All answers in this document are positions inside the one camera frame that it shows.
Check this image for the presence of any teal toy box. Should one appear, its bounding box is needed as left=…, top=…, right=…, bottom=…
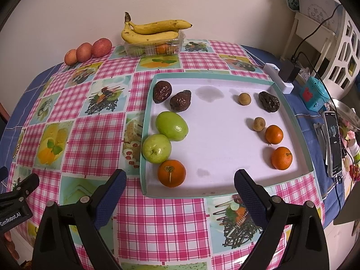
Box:
left=299, top=77, right=330, bottom=111

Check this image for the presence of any white power cord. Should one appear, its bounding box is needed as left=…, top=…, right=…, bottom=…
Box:
left=244, top=49, right=266, bottom=68

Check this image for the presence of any white plastic basket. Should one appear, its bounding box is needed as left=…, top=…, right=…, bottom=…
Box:
left=323, top=4, right=360, bottom=102

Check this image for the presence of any pink plastic toy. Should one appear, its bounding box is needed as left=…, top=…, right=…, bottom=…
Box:
left=349, top=164, right=360, bottom=182

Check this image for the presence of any black charging cable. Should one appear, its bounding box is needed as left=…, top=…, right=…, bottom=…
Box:
left=297, top=51, right=349, bottom=214
left=291, top=4, right=342, bottom=62

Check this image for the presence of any grey phone stand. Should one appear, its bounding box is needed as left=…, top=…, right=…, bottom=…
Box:
left=313, top=122, right=329, bottom=175

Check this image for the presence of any black smartphone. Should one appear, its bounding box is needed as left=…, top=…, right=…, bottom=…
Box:
left=323, top=111, right=344, bottom=178

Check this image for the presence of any green apple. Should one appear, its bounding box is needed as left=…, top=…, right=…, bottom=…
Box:
left=155, top=112, right=188, bottom=140
left=141, top=134, right=172, bottom=164

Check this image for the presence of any dark wrinkled dried fruit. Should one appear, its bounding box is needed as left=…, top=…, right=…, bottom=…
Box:
left=169, top=90, right=192, bottom=112
left=153, top=81, right=173, bottom=104
left=258, top=91, right=280, bottom=113

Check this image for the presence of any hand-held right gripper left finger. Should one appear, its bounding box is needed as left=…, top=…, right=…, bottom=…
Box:
left=31, top=169, right=128, bottom=270

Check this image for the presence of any white chair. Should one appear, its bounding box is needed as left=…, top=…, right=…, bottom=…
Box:
left=281, top=13, right=338, bottom=62

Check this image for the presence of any black charger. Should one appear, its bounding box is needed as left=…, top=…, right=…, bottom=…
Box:
left=278, top=59, right=301, bottom=83

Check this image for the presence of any red apple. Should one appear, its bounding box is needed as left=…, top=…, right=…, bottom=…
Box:
left=91, top=38, right=112, bottom=58

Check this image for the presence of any white power strip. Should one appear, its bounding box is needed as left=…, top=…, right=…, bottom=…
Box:
left=264, top=63, right=294, bottom=94

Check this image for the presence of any clear plastic container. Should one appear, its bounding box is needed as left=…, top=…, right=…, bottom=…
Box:
left=124, top=31, right=186, bottom=57

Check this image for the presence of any pale patterned cushion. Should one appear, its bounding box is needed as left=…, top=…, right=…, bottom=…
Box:
left=285, top=0, right=342, bottom=23

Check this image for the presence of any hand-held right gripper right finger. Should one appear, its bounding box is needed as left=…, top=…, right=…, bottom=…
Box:
left=234, top=169, right=330, bottom=270

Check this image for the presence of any orange-red round fruit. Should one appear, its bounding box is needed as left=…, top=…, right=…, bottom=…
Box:
left=76, top=43, right=93, bottom=63
left=64, top=49, right=77, bottom=66

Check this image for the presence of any white bottle green label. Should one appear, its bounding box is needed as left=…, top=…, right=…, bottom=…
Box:
left=349, top=141, right=360, bottom=165

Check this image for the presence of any pink checked tablecloth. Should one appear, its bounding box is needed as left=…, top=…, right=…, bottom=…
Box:
left=6, top=39, right=327, bottom=270

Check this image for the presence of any orange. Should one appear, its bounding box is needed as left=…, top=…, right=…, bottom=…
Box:
left=271, top=146, right=293, bottom=171
left=157, top=160, right=187, bottom=188
left=265, top=124, right=284, bottom=144

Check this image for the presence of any white tray teal rim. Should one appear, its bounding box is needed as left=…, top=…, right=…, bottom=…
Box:
left=140, top=72, right=314, bottom=198

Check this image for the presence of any yellow banana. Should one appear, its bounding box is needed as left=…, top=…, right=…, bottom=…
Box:
left=121, top=22, right=180, bottom=44
left=124, top=12, right=193, bottom=35

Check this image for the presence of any person's left hand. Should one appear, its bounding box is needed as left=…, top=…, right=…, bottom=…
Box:
left=0, top=229, right=20, bottom=261

